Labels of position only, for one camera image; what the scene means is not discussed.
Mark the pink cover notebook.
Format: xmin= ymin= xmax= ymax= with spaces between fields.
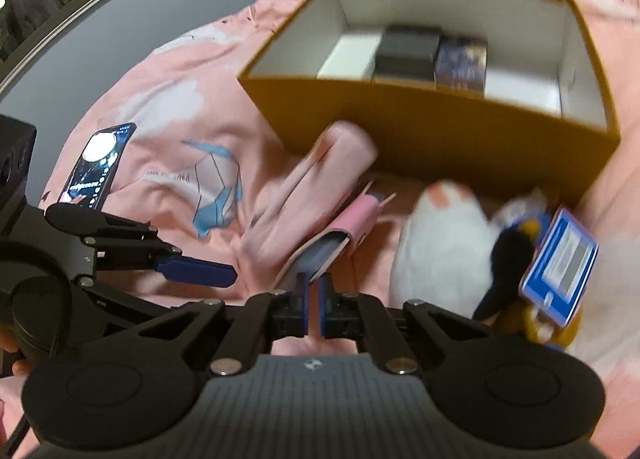
xmin=270 ymin=179 xmax=398 ymax=340

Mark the blue price tag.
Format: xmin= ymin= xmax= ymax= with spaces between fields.
xmin=518 ymin=206 xmax=600 ymax=327

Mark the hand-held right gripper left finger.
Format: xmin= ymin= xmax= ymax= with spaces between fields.
xmin=127 ymin=273 xmax=308 ymax=375

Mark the person's left hand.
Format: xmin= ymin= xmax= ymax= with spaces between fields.
xmin=0 ymin=331 xmax=33 ymax=379

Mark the white and black plush toy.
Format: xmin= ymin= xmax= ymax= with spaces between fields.
xmin=390 ymin=180 xmax=538 ymax=325

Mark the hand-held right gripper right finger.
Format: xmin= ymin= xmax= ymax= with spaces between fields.
xmin=317 ymin=273 xmax=493 ymax=374

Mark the pink pouch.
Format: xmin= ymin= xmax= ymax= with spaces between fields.
xmin=242 ymin=120 xmax=379 ymax=267

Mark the smartphone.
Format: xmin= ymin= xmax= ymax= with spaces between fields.
xmin=57 ymin=122 xmax=137 ymax=210

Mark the dark blue printed box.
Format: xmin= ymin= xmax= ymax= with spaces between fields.
xmin=434 ymin=34 xmax=488 ymax=96

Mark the black box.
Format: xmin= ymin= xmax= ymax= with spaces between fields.
xmin=372 ymin=25 xmax=443 ymax=84

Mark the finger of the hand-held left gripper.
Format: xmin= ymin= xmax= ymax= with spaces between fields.
xmin=45 ymin=203 xmax=161 ymax=245
xmin=75 ymin=239 xmax=238 ymax=288

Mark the blue and yellow plush toy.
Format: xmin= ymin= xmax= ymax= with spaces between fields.
xmin=492 ymin=189 xmax=586 ymax=352

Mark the white box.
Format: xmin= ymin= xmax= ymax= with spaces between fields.
xmin=316 ymin=32 xmax=386 ymax=81

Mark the orange cardboard box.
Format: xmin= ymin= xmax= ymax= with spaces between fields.
xmin=237 ymin=0 xmax=622 ymax=212

